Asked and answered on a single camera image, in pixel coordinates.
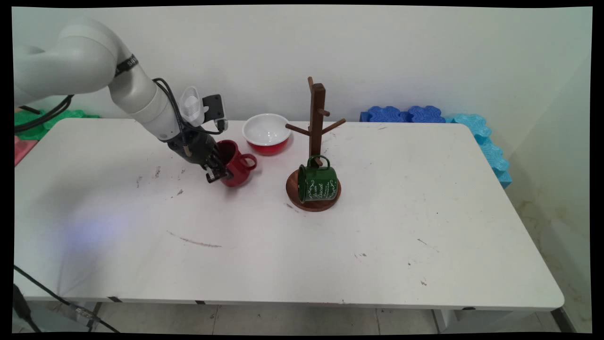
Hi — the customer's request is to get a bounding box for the white black wrist camera mount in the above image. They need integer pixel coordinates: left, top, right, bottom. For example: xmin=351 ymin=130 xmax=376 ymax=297
xmin=179 ymin=85 xmax=229 ymax=132

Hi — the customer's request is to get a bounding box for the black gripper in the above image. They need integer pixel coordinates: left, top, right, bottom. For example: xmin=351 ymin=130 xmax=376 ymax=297
xmin=166 ymin=127 xmax=235 ymax=184

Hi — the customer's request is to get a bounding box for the light blue foam mat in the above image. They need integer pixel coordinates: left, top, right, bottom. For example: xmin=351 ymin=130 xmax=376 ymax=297
xmin=445 ymin=113 xmax=513 ymax=189

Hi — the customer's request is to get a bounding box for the dark wooden mug tree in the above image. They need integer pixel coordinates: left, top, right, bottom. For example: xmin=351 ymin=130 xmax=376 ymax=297
xmin=285 ymin=76 xmax=347 ymax=213

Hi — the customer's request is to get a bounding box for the green enamel mug white print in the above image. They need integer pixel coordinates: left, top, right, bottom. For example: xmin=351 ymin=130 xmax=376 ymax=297
xmin=297 ymin=154 xmax=339 ymax=203

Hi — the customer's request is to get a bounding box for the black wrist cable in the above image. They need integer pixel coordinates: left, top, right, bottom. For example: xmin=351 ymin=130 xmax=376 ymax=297
xmin=153 ymin=77 xmax=223 ymax=136

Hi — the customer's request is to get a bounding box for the red enamel mug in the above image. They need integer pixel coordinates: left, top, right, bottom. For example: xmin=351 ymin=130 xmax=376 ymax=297
xmin=215 ymin=139 xmax=258 ymax=187

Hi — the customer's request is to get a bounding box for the dark blue toy brick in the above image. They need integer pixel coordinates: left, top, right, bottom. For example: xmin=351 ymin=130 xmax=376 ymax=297
xmin=360 ymin=105 xmax=447 ymax=124

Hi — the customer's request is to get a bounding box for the red bowl white inside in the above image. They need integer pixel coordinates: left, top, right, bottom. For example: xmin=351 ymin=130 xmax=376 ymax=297
xmin=242 ymin=113 xmax=292 ymax=156

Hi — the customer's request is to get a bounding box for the black arm base cable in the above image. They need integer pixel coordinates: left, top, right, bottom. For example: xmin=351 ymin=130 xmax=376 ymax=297
xmin=14 ymin=94 xmax=76 ymax=133

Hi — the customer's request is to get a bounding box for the green foam mat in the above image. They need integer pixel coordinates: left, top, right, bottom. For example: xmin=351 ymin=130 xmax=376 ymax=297
xmin=14 ymin=109 xmax=101 ymax=142

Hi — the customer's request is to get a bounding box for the black floor cable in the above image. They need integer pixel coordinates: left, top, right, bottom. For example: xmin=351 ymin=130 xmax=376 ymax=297
xmin=13 ymin=265 xmax=121 ymax=334

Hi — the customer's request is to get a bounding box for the pink foam mat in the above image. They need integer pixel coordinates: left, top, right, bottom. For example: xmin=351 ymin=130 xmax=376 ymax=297
xmin=14 ymin=136 xmax=38 ymax=167

